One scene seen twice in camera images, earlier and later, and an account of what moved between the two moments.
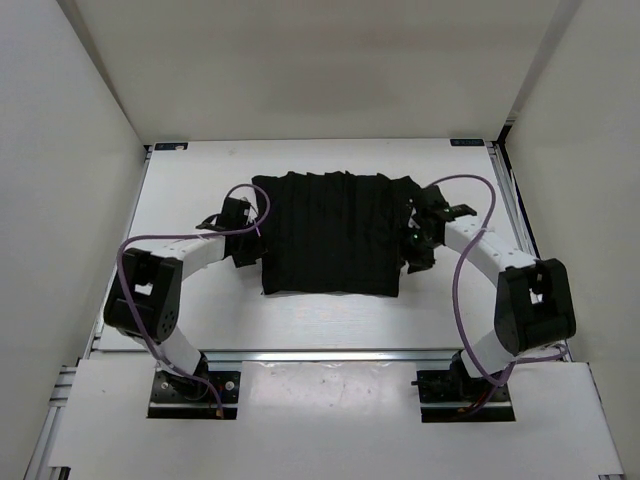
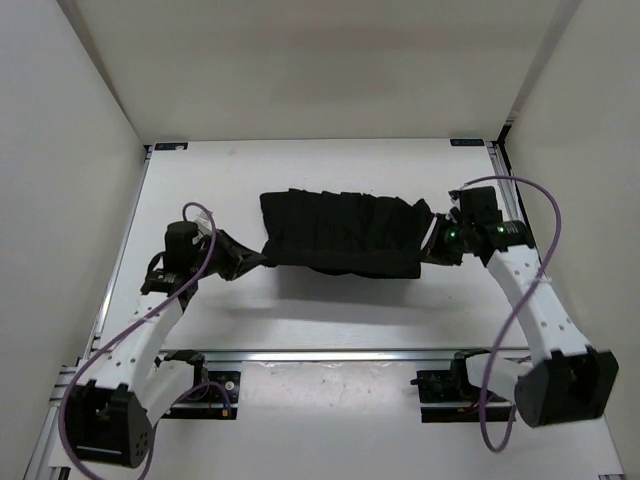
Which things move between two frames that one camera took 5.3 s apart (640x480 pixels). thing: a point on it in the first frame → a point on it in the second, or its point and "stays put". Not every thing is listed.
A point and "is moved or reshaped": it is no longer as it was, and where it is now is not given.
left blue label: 171,146 stays put
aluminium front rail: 332,357 stays put
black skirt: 332,232 is moved or reshaped
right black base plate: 443,392 stays put
